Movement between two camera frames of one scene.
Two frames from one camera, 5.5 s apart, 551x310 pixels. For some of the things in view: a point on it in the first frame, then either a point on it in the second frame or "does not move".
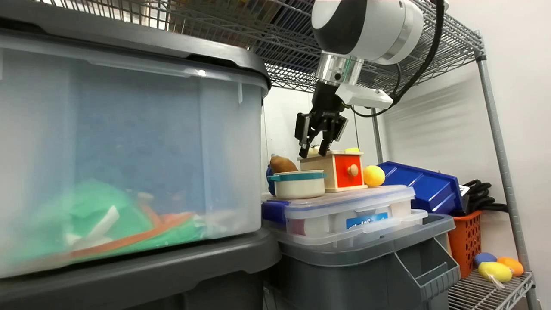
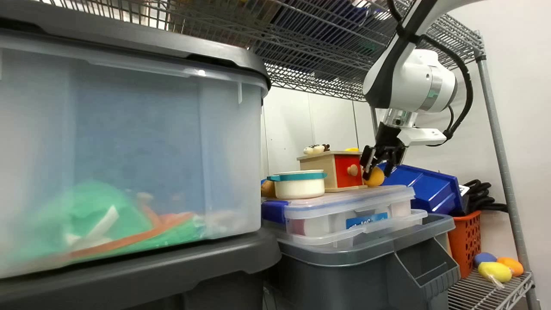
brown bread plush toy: x=281 y=163 to x=267 y=187
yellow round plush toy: x=374 y=175 does not move
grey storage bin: x=412 y=270 does not move
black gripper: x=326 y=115 to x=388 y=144
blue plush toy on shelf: x=484 y=256 does not move
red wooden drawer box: x=343 y=170 does not move
